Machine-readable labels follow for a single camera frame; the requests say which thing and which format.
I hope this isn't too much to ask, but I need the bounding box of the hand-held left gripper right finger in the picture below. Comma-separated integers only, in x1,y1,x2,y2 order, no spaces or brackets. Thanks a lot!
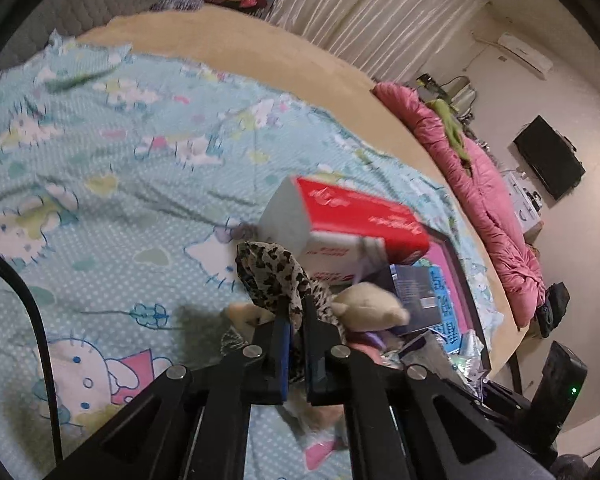
302,294,556,480

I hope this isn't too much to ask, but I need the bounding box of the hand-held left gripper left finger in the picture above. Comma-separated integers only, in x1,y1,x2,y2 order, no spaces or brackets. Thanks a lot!
44,310,295,480

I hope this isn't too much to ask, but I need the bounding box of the leopard print scrunchie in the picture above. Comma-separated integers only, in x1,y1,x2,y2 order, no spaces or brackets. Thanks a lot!
235,241,348,386

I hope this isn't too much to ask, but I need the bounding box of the cream plush toy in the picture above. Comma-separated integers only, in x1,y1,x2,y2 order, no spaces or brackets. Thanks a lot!
224,281,412,433

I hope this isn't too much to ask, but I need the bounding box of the shallow box with pink lining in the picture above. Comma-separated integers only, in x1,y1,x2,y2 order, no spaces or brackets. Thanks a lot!
330,225,493,376

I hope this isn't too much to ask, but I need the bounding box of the black bag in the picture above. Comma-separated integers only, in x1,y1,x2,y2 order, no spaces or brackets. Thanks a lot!
535,282,572,338

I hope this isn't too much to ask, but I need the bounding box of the dark blue packet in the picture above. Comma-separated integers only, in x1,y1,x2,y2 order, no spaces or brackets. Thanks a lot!
380,264,443,336

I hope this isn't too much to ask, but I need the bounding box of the red and white tissue box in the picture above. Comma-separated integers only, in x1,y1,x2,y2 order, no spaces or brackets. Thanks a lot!
257,176,431,286

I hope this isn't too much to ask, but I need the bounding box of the white drawer cabinet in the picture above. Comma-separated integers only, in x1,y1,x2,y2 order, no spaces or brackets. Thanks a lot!
502,170,548,233

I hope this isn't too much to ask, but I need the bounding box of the pink quilt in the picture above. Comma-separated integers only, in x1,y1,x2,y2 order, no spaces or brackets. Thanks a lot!
372,82,548,331

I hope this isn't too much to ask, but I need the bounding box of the cartoon cat printed blanket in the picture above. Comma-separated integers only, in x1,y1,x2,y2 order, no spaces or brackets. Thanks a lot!
0,30,506,480

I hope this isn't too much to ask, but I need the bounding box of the green cloth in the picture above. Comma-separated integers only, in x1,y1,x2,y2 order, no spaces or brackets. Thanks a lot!
425,97,476,166

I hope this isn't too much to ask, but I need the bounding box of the tan bed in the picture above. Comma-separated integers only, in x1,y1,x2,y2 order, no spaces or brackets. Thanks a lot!
75,5,541,381

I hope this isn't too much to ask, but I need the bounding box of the cluttered side table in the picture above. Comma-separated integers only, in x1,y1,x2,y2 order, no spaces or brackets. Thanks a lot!
415,72,478,122

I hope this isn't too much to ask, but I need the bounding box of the white air conditioner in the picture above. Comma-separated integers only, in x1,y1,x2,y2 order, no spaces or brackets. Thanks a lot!
497,32,553,78

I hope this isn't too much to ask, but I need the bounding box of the striped white curtain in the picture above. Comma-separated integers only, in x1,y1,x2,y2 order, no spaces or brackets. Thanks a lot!
265,0,486,83

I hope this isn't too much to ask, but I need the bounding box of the dark patterned cloth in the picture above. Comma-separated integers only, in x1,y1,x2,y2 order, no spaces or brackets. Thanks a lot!
150,0,206,12

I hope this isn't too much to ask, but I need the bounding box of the grey quilted headboard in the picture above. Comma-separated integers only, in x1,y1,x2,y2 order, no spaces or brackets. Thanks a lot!
0,0,196,86

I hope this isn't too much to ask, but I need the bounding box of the black wall television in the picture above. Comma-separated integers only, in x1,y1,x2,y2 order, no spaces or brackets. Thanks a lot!
512,115,587,201

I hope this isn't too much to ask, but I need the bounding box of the black cable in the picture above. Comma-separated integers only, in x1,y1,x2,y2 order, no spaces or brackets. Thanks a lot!
0,242,63,463

